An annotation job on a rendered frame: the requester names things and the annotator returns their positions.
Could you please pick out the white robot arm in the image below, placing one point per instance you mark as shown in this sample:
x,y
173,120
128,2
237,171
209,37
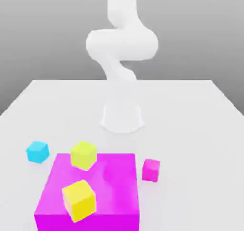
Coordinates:
x,y
122,44

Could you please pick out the small lime yellow cube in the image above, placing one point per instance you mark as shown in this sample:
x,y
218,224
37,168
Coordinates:
x,y
83,155

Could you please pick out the small magenta cube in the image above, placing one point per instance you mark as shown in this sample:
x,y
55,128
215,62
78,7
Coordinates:
x,y
151,170

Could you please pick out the small cyan cube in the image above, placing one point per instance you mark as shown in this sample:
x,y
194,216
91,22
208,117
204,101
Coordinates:
x,y
37,152

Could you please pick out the large magenta box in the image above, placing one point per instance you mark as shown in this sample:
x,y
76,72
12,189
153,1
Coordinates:
x,y
114,187

